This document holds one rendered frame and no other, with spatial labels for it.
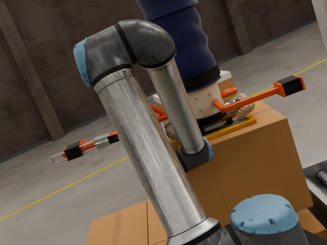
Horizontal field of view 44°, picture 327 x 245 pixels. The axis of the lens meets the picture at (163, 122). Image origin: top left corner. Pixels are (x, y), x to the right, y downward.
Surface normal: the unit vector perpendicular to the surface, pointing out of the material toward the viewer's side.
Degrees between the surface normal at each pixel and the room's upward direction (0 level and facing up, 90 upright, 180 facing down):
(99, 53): 69
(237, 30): 90
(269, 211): 1
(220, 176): 90
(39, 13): 90
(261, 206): 1
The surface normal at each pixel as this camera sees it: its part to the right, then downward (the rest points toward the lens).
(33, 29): 0.36, 0.09
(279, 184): 0.03, 0.23
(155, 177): -0.26, -0.01
